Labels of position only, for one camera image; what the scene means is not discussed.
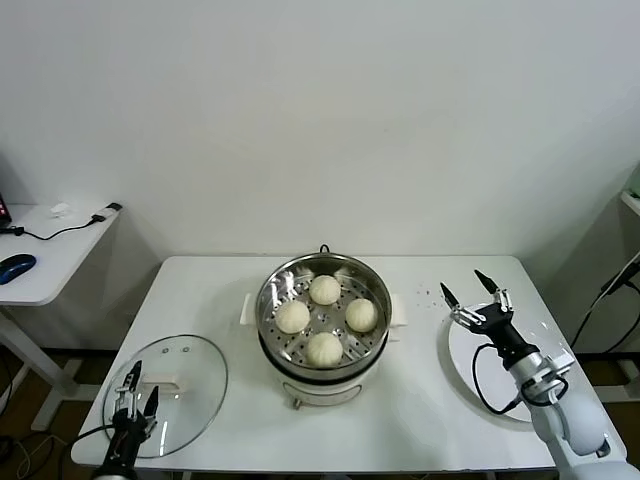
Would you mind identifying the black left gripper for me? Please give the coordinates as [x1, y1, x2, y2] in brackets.
[102, 360, 160, 469]

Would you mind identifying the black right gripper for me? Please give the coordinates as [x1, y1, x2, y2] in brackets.
[440, 269, 529, 364]

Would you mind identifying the round glass pot lid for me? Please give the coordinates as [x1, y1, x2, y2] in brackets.
[101, 334, 229, 459]

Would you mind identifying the white steamed baozi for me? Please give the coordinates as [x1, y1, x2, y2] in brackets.
[308, 274, 342, 306]
[274, 299, 311, 335]
[305, 332, 344, 370]
[344, 298, 378, 333]

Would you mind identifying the blue computer mouse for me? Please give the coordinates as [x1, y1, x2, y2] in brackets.
[0, 253, 38, 286]

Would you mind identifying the perforated steel steamer basket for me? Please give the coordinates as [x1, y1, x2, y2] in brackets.
[255, 253, 393, 374]

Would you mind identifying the large white plate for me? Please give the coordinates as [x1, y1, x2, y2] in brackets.
[446, 312, 576, 424]

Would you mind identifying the white side table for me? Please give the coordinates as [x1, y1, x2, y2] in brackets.
[0, 202, 125, 432]

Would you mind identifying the white electric cooker pot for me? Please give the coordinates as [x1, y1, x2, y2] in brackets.
[241, 292, 409, 412]

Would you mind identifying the white shelf board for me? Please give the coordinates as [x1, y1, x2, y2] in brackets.
[619, 191, 640, 231]

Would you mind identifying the dark laptop screen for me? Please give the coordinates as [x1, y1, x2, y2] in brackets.
[0, 152, 15, 229]

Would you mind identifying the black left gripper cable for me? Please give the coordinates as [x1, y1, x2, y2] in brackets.
[69, 427, 119, 454]

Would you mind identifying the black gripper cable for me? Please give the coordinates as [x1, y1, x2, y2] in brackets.
[69, 427, 119, 454]
[472, 343, 526, 415]

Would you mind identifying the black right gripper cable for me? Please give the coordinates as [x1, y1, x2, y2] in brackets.
[472, 343, 526, 415]

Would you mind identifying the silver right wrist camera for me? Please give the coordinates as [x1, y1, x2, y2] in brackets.
[542, 349, 575, 374]

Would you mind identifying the white floor cable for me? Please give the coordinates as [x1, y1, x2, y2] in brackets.
[17, 432, 74, 479]

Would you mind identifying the black cable with inline plug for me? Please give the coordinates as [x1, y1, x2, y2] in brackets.
[569, 248, 640, 351]

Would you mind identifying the thin black hanging cable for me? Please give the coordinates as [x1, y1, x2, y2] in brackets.
[574, 317, 640, 354]

